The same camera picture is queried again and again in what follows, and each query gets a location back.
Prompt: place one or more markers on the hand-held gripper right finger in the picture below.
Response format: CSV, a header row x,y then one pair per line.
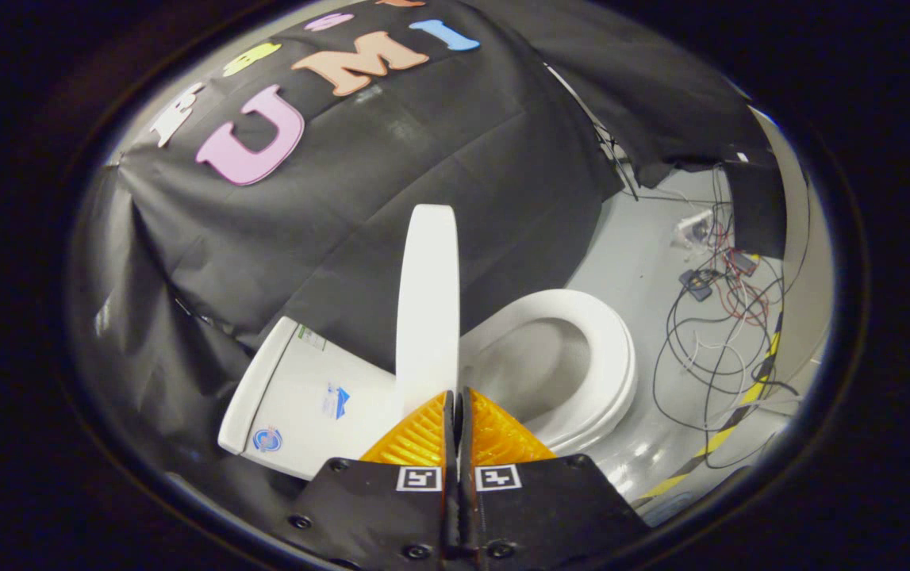
x,y
542,507

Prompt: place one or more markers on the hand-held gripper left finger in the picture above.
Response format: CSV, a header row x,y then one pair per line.
x,y
375,507

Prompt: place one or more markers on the white toilet lid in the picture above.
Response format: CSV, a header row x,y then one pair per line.
x,y
427,301

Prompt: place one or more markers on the white ceramic toilet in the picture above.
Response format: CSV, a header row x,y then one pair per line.
x,y
296,396

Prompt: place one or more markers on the white toilet seat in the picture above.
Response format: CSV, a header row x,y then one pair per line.
x,y
609,349

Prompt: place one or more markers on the yellow black striped floor tape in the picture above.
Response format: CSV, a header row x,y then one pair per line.
x,y
728,424

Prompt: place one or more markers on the small black power adapter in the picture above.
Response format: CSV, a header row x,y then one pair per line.
x,y
695,284

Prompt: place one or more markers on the black backdrop cloth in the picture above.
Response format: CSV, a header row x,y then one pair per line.
x,y
391,190

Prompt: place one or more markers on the black box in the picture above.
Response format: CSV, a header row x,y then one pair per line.
x,y
756,206

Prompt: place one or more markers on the thin black stand pole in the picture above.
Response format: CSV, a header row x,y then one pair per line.
x,y
597,139

